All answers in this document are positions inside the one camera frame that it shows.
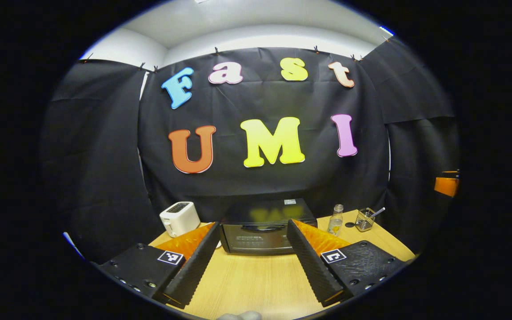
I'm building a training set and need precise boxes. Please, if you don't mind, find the white toaster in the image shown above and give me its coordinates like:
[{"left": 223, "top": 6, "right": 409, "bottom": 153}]
[{"left": 160, "top": 201, "right": 201, "bottom": 238}]

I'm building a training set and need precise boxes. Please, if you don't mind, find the clear bottle with yellow label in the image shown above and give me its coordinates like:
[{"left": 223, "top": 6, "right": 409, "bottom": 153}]
[{"left": 327, "top": 204, "right": 344, "bottom": 237}]

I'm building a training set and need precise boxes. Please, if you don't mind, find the black electric oven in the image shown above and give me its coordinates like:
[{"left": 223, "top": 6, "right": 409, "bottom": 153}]
[{"left": 219, "top": 198, "right": 319, "bottom": 255}]

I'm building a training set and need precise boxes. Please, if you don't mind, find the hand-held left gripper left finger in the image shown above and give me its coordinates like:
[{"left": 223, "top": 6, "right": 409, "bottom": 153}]
[{"left": 97, "top": 221, "right": 221, "bottom": 310}]

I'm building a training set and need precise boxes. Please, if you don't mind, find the wire mesh holder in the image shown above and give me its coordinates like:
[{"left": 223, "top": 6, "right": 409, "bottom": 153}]
[{"left": 355, "top": 208, "right": 376, "bottom": 232}]

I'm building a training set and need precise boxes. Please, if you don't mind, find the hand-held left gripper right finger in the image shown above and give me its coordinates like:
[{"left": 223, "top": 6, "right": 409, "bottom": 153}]
[{"left": 286, "top": 219, "right": 408, "bottom": 308}]

